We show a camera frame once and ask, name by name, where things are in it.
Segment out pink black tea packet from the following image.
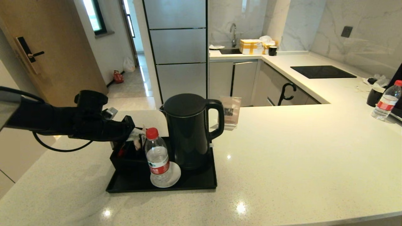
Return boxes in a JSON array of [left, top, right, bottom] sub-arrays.
[[126, 126, 147, 150]]

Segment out black electric kettle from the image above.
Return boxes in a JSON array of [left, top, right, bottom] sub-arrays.
[[160, 93, 225, 170]]

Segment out clear water bottle red cap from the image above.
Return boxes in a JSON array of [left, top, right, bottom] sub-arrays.
[[371, 80, 402, 121], [145, 127, 173, 186]]

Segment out black compartment organizer box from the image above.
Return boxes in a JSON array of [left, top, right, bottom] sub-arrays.
[[110, 138, 152, 176]]

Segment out white round saucer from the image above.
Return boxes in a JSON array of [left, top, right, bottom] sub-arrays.
[[150, 162, 182, 188]]

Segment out white plastic bag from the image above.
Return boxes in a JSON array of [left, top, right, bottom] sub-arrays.
[[123, 57, 136, 73]]

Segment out black rectangular serving tray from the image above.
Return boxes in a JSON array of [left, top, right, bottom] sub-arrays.
[[106, 136, 218, 193]]

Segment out brown wooden door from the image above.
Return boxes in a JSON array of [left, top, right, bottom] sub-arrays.
[[0, 0, 109, 107]]

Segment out grey refrigerator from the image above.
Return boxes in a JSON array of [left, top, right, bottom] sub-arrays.
[[143, 0, 209, 105]]

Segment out acrylic QR code sign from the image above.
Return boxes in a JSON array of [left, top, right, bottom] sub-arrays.
[[218, 96, 242, 131]]

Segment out grey kitchen base cabinet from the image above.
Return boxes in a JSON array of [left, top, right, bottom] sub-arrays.
[[209, 59, 321, 107]]

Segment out black framed window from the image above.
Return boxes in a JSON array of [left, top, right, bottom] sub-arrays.
[[82, 0, 108, 36]]

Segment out kitchen sink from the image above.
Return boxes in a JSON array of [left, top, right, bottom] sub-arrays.
[[219, 47, 242, 55]]

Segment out cardboard box yellow tape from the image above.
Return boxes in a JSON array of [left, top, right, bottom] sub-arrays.
[[240, 39, 264, 55]]

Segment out small box yellow tape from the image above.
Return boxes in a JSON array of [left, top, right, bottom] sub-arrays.
[[263, 40, 279, 55]]

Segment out black induction cooktop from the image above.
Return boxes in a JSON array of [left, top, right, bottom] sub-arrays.
[[291, 65, 357, 79]]

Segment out black mug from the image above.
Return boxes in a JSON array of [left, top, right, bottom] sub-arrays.
[[367, 87, 385, 107]]

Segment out crumpled clear wrapper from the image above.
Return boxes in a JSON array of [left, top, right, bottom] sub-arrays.
[[362, 73, 390, 88]]

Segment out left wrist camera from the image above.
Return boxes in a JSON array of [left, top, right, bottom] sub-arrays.
[[102, 107, 118, 120]]

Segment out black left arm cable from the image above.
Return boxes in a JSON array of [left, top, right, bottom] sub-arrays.
[[0, 86, 93, 153]]

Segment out black door lock handle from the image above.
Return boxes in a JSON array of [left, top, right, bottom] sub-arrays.
[[15, 36, 45, 74]]

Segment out black curved hook handle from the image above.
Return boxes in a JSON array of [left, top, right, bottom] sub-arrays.
[[278, 83, 296, 106]]

